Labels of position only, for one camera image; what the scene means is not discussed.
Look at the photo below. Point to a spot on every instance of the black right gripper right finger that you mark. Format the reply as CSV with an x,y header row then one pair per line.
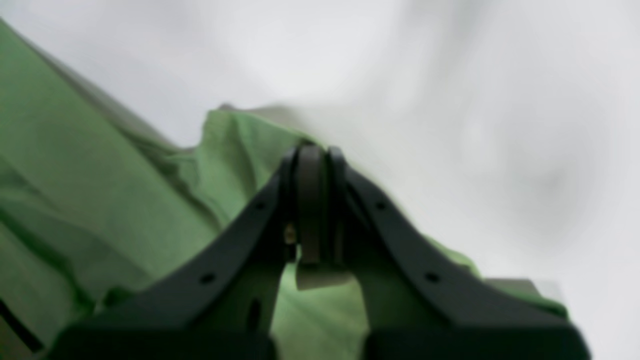
x,y
422,306

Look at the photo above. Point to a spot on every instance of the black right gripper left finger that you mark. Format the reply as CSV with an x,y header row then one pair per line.
x,y
220,305

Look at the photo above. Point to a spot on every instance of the green t-shirt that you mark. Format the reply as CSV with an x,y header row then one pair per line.
x,y
94,213

